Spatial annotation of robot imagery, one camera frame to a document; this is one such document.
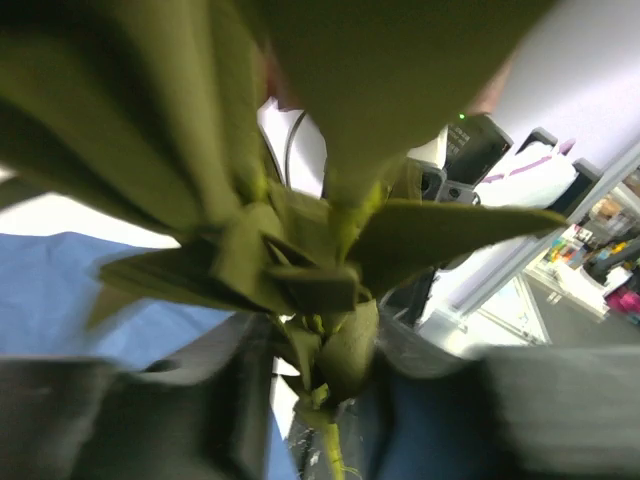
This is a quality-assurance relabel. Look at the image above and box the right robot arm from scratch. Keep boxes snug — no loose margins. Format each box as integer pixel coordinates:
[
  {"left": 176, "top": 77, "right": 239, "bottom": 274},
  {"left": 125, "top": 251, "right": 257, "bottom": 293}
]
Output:
[{"left": 258, "top": 99, "right": 577, "bottom": 305}]

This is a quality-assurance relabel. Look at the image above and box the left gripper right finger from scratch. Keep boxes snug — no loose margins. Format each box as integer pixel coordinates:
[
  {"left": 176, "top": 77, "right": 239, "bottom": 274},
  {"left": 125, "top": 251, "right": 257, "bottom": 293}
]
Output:
[{"left": 371, "top": 320, "right": 639, "bottom": 479}]

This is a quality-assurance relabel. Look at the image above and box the blue wrapping paper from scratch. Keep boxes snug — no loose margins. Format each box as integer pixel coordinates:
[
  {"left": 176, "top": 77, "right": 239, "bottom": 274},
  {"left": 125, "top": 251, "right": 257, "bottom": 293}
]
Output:
[{"left": 1, "top": 232, "right": 296, "bottom": 479}]

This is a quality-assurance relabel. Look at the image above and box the mauve flower stem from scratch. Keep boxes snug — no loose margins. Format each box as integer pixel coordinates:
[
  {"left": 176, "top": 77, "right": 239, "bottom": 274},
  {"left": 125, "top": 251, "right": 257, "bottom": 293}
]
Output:
[{"left": 1, "top": 1, "right": 564, "bottom": 479}]

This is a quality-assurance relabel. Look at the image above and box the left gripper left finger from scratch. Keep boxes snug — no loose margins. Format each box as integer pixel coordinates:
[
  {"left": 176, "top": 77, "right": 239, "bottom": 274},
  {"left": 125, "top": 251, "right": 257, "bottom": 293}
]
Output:
[{"left": 1, "top": 314, "right": 272, "bottom": 479}]

